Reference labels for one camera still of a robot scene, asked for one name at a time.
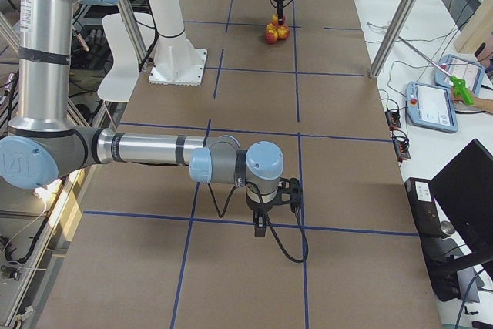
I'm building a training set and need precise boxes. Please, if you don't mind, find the near orange connector board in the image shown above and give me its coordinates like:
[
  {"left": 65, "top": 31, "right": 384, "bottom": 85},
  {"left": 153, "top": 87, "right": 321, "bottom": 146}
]
[{"left": 391, "top": 129, "right": 411, "bottom": 163}]

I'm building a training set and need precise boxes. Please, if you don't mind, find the lone red yellow apple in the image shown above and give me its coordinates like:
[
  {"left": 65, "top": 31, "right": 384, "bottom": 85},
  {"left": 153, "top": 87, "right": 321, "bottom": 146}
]
[{"left": 270, "top": 14, "right": 286, "bottom": 28}]

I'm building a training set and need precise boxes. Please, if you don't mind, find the teach pendant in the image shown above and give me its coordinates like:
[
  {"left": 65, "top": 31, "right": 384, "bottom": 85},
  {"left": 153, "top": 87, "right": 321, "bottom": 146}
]
[
  {"left": 405, "top": 82, "right": 458, "bottom": 133},
  {"left": 436, "top": 54, "right": 485, "bottom": 96}
]

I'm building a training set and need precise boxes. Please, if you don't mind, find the green grabber tool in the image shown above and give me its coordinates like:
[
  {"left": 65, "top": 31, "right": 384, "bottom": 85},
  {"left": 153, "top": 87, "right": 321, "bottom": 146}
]
[{"left": 397, "top": 36, "right": 475, "bottom": 106}]

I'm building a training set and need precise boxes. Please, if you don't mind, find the near teach pendant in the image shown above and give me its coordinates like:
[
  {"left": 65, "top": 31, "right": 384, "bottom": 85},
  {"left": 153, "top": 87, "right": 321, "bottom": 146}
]
[{"left": 405, "top": 82, "right": 458, "bottom": 133}]

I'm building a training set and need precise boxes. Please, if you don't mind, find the brown paper table cover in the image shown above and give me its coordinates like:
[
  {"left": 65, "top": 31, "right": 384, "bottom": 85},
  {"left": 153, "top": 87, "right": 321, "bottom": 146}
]
[{"left": 37, "top": 0, "right": 441, "bottom": 328}]

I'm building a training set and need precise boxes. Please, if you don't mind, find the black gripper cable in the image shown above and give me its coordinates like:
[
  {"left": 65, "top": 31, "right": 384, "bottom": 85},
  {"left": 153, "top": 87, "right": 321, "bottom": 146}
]
[{"left": 207, "top": 182, "right": 310, "bottom": 264}]

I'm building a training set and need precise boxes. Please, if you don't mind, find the black monitor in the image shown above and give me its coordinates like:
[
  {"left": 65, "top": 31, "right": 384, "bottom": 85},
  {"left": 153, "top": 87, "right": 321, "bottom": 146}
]
[{"left": 431, "top": 139, "right": 492, "bottom": 251}]

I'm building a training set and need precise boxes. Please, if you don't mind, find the grey aluminium frame post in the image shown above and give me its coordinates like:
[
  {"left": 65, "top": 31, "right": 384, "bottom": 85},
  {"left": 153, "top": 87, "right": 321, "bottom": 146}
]
[{"left": 369, "top": 0, "right": 417, "bottom": 79}]

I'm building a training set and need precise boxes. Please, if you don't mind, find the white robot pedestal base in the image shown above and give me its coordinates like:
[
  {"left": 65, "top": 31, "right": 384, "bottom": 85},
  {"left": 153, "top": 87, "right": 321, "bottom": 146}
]
[{"left": 149, "top": 0, "right": 207, "bottom": 86}]

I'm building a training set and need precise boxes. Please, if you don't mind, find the left front red yellow apple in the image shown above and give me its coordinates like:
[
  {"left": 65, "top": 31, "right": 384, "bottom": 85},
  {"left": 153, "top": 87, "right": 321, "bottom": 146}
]
[{"left": 265, "top": 23, "right": 277, "bottom": 33}]

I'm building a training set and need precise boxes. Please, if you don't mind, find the black computer box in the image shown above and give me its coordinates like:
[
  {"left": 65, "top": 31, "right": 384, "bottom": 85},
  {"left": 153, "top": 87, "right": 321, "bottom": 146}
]
[{"left": 404, "top": 177, "right": 480, "bottom": 303}]

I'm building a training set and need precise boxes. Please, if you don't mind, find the back red yellow apple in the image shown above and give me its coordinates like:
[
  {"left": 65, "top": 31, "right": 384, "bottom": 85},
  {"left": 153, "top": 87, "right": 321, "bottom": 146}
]
[{"left": 277, "top": 25, "right": 290, "bottom": 41}]

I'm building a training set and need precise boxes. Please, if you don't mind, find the right front red apple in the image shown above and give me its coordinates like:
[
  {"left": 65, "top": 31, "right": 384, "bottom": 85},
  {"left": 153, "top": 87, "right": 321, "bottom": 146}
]
[{"left": 264, "top": 29, "right": 278, "bottom": 45}]

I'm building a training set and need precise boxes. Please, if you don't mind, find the far teach pendant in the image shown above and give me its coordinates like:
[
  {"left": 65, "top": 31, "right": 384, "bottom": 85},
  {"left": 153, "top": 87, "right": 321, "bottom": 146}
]
[{"left": 436, "top": 54, "right": 485, "bottom": 96}]

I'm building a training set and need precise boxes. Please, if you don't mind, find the white chair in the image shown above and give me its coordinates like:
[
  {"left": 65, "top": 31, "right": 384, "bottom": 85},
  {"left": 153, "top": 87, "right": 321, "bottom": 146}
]
[{"left": 98, "top": 13, "right": 150, "bottom": 102}]

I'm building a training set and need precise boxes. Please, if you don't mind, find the orange connector board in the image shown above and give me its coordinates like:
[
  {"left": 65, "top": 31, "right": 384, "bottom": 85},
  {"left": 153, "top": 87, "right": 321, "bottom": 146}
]
[
  {"left": 391, "top": 129, "right": 411, "bottom": 163},
  {"left": 383, "top": 98, "right": 401, "bottom": 129}
]

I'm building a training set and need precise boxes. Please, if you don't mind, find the far orange connector board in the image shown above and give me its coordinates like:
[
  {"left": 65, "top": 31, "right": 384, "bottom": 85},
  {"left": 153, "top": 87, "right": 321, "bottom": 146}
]
[{"left": 383, "top": 98, "right": 401, "bottom": 129}]

